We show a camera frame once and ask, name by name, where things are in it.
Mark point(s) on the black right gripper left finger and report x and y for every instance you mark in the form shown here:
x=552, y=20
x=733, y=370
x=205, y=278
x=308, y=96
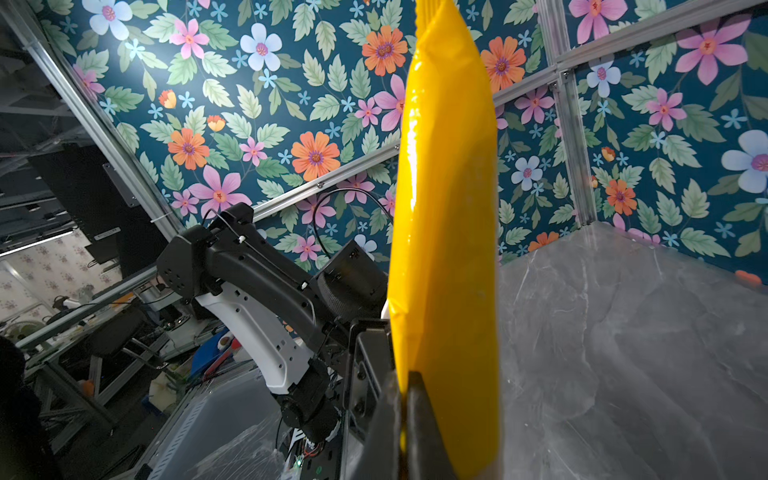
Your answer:
x=380, y=458

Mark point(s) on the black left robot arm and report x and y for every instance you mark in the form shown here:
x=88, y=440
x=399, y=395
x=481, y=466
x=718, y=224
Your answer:
x=319, y=340

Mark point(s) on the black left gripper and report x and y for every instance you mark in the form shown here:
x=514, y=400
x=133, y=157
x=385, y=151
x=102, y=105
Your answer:
x=370, y=360

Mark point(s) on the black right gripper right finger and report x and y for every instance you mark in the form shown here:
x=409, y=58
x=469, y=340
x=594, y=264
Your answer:
x=426, y=456

